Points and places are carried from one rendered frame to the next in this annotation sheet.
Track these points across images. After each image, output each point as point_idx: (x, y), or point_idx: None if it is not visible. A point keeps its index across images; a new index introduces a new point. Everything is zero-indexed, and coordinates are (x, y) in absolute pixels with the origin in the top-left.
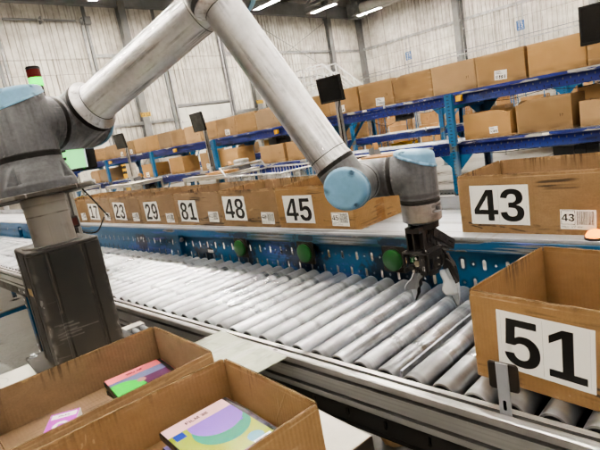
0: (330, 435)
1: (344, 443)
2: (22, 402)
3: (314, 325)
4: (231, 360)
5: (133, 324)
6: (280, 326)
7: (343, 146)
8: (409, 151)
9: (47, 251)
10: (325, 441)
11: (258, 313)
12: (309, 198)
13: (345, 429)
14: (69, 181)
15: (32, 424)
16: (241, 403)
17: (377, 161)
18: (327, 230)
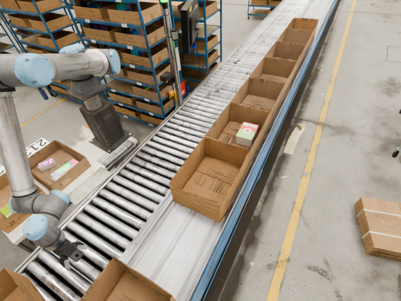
0: (19, 232)
1: (13, 236)
2: (62, 146)
3: (104, 207)
4: (82, 187)
5: (133, 139)
6: (107, 194)
7: (12, 192)
8: (25, 223)
9: (82, 111)
10: (17, 231)
11: (125, 180)
12: None
13: (19, 235)
14: (82, 94)
15: (64, 152)
16: None
17: (42, 207)
18: None
